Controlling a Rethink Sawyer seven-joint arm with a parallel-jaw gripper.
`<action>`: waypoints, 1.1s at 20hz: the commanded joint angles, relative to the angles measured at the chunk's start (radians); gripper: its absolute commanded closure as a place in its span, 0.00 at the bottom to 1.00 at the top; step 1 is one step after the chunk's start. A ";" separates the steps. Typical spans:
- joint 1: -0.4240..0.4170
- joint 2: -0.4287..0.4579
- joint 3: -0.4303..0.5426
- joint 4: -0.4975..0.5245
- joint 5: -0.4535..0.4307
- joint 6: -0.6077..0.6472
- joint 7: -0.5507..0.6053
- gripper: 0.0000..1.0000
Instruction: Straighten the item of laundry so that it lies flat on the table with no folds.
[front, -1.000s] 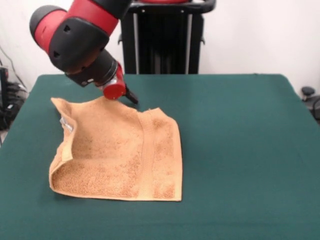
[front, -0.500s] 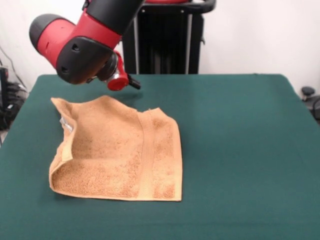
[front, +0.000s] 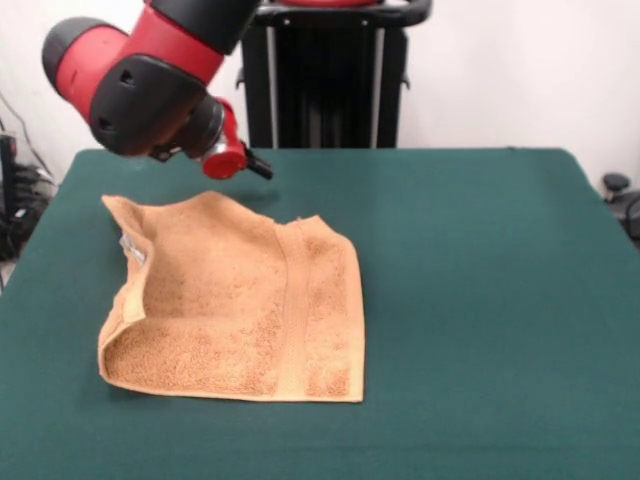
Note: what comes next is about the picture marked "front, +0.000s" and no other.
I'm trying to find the tall black electronics box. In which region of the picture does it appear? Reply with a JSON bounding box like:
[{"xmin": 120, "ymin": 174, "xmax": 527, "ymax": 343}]
[{"xmin": 0, "ymin": 132, "xmax": 19, "ymax": 221}]

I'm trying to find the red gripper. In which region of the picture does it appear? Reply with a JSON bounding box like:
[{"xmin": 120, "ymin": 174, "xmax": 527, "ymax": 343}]
[{"xmin": 202, "ymin": 97, "xmax": 275, "ymax": 182}]

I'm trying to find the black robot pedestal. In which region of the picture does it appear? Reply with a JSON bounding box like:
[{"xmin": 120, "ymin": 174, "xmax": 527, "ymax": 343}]
[{"xmin": 234, "ymin": 0, "xmax": 432, "ymax": 150}]

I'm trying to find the orange terry towel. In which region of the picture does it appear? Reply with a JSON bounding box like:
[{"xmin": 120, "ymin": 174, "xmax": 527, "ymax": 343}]
[{"xmin": 97, "ymin": 190, "xmax": 367, "ymax": 404}]

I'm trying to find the dark green table cloth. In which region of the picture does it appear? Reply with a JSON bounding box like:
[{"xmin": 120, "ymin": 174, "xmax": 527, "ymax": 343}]
[{"xmin": 0, "ymin": 146, "xmax": 640, "ymax": 480}]

